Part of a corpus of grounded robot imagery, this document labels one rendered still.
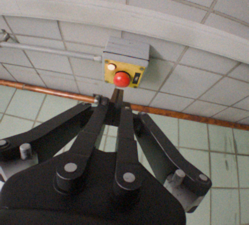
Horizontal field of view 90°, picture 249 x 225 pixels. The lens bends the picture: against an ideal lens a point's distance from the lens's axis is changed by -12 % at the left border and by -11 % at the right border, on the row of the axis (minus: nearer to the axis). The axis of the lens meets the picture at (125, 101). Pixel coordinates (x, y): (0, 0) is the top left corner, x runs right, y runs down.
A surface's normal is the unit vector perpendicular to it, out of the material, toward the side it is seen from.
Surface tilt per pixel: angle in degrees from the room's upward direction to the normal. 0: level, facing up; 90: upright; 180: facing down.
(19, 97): 90
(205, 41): 90
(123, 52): 90
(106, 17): 90
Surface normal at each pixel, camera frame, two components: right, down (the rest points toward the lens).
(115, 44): 0.13, -0.43
